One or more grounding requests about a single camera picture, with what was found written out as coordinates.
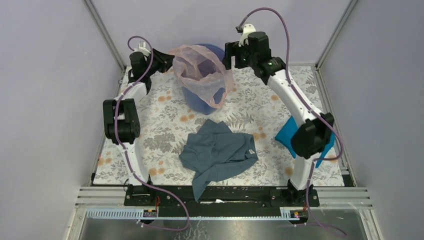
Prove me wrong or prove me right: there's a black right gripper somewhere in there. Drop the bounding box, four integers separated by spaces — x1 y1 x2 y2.
221 41 256 71

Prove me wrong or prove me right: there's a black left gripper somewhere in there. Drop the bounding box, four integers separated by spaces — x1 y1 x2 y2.
143 48 178 77

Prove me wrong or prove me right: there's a pink plastic trash bag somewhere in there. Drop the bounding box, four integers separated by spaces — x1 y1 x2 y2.
169 45 234 109

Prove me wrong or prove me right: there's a blue plastic trash bin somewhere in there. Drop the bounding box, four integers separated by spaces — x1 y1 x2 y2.
181 43 225 115

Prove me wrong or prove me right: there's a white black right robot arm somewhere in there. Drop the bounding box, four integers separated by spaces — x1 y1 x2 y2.
222 27 334 206

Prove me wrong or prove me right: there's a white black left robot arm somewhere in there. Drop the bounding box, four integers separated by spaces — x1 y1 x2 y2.
102 49 174 206

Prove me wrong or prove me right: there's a floral patterned tablecloth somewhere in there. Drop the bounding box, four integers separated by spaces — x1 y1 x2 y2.
94 64 345 187

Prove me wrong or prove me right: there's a bright blue folded cloth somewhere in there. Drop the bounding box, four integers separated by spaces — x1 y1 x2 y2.
275 116 336 159

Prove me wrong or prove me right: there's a grey-blue crumpled shirt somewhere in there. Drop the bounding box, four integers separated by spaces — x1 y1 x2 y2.
179 119 258 201

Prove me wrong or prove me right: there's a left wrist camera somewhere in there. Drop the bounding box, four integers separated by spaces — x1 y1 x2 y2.
134 41 151 57

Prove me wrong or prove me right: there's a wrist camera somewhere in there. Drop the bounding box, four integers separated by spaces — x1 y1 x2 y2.
235 23 257 47
134 41 151 57

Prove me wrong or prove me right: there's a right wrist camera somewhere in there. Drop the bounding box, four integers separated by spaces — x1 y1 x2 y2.
235 23 257 47

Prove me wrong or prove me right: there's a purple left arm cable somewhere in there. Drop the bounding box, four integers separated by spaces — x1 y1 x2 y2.
113 35 190 232

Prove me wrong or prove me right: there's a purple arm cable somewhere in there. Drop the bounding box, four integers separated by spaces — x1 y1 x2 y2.
113 35 190 232
236 7 347 238

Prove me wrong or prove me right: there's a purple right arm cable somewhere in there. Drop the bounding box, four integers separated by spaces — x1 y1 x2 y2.
236 7 347 238

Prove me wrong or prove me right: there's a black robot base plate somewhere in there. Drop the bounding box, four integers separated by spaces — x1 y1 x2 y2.
124 185 320 218

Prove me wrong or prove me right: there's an aluminium frame rail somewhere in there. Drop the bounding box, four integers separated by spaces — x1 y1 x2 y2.
76 186 372 221

